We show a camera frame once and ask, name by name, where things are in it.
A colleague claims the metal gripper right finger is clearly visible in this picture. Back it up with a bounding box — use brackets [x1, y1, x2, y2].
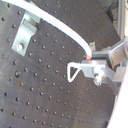
[92, 37, 128, 68]

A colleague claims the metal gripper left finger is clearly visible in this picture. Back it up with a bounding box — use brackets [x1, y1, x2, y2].
[80, 61, 126, 86]

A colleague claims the white cable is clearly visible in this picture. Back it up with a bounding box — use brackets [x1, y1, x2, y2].
[7, 0, 94, 61]

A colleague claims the black perforated breadboard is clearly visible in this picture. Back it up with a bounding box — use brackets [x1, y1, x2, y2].
[0, 1, 115, 128]

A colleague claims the white wire loop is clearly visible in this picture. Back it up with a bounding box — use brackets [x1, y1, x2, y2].
[66, 61, 83, 83]

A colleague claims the metal cable clip bracket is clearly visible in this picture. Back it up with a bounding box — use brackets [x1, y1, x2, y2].
[12, 11, 40, 56]

